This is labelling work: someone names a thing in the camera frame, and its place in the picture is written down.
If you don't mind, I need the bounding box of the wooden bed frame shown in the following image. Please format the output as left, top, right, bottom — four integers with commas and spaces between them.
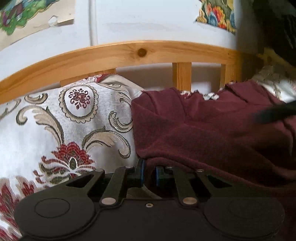
0, 40, 296, 105

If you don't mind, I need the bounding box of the cartoon poster green left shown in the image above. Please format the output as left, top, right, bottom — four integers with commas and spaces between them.
1, 0, 76, 50

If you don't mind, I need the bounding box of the floral white red bedspread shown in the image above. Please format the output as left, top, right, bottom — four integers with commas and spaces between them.
1, 75, 286, 240

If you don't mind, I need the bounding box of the cartoon poster colourful right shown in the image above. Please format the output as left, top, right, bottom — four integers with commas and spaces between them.
195, 0, 236, 35

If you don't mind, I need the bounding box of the white wall conduit pipe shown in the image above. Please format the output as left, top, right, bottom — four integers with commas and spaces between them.
89, 0, 98, 46

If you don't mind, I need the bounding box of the black quilted jacket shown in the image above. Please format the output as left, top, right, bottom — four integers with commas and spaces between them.
238, 0, 296, 68

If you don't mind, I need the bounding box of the maroon long-sleeve shirt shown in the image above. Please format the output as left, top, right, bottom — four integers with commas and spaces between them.
132, 81, 295, 240

